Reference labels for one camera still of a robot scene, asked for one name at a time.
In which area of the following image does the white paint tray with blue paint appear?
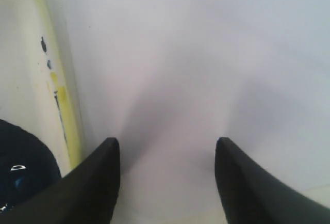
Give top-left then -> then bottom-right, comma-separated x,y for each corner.
1,0 -> 83,212

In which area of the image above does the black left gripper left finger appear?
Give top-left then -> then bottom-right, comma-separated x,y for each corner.
1,138 -> 121,223

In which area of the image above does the white paper sheet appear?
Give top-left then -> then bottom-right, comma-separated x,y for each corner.
47,0 -> 329,223

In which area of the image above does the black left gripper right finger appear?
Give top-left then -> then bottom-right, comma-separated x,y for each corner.
215,137 -> 329,223

